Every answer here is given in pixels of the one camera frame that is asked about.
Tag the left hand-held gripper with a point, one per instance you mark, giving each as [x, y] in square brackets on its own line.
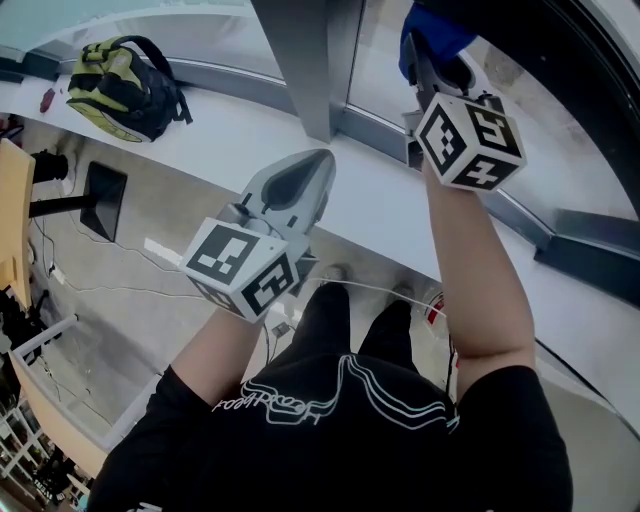
[240, 270]

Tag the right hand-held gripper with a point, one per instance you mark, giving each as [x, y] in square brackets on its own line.
[470, 145]

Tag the blue cloth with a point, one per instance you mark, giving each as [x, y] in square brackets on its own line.
[435, 30]

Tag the clear window glass pane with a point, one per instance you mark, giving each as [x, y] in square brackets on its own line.
[525, 125]

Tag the person's left forearm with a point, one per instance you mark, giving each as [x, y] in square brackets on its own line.
[215, 350]

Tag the person's right forearm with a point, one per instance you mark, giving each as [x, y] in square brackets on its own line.
[475, 275]

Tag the white window sill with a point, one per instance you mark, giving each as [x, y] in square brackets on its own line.
[380, 200]

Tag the person's left grey shoe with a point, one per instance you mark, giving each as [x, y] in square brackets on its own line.
[335, 274]

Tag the person's black trousers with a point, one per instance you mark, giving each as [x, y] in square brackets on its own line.
[325, 325]

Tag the large frosted window glass pane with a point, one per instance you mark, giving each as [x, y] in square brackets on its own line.
[210, 30]

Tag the black monitor stand base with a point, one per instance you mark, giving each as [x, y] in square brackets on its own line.
[102, 200]

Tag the green and black backpack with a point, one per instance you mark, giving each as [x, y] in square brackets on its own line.
[125, 90]

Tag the small dark red pouch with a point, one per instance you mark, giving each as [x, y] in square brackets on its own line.
[47, 100]

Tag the person's black printed t-shirt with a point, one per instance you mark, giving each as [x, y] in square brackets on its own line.
[325, 460]

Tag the light wooden desk panel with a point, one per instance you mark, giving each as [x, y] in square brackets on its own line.
[15, 225]

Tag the dark window frame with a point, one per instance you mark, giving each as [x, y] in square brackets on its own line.
[315, 60]

